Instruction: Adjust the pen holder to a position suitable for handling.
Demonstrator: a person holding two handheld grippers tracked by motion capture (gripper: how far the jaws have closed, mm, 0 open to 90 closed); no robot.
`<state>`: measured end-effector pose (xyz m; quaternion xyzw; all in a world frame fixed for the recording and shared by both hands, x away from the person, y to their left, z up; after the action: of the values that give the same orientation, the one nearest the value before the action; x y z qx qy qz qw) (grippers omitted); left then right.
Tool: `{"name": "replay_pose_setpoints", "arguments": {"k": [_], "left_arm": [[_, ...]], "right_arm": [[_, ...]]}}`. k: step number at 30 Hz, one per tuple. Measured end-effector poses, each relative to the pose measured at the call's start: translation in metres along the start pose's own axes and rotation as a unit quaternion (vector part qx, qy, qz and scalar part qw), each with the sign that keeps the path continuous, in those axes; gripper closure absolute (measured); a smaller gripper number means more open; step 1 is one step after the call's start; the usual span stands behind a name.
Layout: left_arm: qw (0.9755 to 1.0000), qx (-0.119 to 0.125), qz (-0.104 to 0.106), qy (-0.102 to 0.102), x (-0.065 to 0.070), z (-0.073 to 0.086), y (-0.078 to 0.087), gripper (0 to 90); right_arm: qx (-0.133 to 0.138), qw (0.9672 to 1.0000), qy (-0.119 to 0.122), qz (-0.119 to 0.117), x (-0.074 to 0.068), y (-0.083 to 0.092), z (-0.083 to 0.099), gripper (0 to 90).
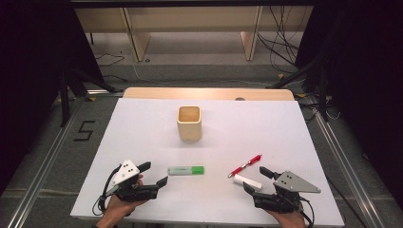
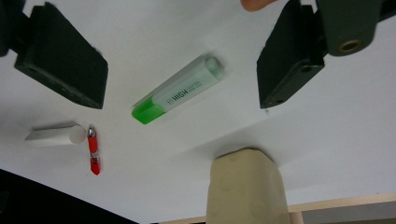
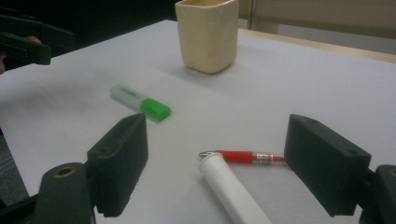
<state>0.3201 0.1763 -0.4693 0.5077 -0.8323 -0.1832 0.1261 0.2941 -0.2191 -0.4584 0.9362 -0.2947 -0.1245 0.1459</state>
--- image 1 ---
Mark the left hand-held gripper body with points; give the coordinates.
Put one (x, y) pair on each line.
(126, 171)

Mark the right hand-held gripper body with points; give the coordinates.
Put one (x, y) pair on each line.
(291, 183)

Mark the white cylindrical stick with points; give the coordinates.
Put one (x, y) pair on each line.
(248, 182)

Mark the green highlighter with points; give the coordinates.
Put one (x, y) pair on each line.
(187, 170)

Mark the square wooden pen holder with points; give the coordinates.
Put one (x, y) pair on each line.
(189, 129)

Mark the person's right hand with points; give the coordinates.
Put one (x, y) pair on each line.
(288, 220)

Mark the person's left hand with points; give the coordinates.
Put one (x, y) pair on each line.
(115, 210)

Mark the red pen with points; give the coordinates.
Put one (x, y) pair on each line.
(244, 166)

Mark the white table sheet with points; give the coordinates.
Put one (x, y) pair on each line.
(221, 142)

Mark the yellow tape piece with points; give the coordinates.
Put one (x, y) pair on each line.
(92, 98)
(301, 95)
(281, 76)

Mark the black tripod stand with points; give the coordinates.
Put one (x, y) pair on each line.
(79, 84)
(316, 72)

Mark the dark curtain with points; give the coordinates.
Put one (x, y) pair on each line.
(31, 79)
(367, 79)

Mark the light wooden desk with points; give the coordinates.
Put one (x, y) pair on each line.
(190, 19)

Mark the aluminium floor rail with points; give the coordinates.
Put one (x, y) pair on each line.
(345, 161)
(44, 171)

